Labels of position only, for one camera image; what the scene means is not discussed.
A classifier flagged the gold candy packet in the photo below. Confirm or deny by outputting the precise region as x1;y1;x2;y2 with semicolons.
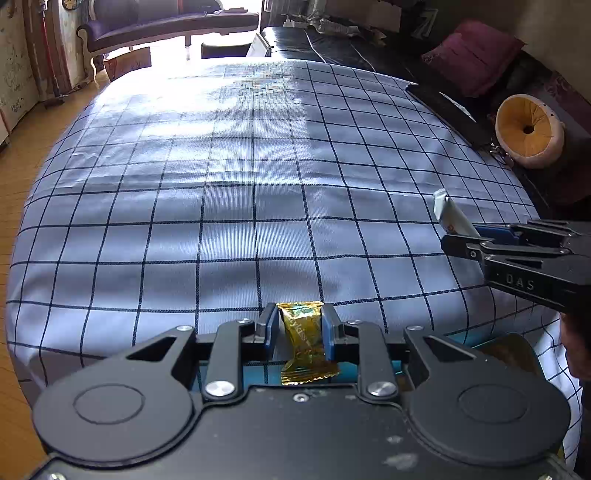
276;301;339;386

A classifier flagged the person right hand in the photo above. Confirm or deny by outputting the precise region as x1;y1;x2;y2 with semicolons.
560;313;591;382

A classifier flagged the keyring with keys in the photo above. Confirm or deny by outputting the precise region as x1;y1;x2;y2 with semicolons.
485;143;514;168

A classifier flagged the round yellow cushion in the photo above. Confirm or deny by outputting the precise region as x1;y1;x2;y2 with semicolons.
495;94;565;169

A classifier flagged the blue checked tablecloth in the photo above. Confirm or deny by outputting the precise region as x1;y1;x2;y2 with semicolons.
5;60;583;464

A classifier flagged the magenta pillow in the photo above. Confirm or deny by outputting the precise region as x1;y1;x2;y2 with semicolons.
422;19;525;97

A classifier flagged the red stick vacuum cleaner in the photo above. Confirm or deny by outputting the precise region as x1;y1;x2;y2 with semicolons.
39;0;66;109

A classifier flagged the white cartoon cabinet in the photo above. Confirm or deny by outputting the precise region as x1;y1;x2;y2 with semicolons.
0;1;38;133

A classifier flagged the purple chaise lounge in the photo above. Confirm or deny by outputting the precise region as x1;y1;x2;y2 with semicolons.
77;1;259;77

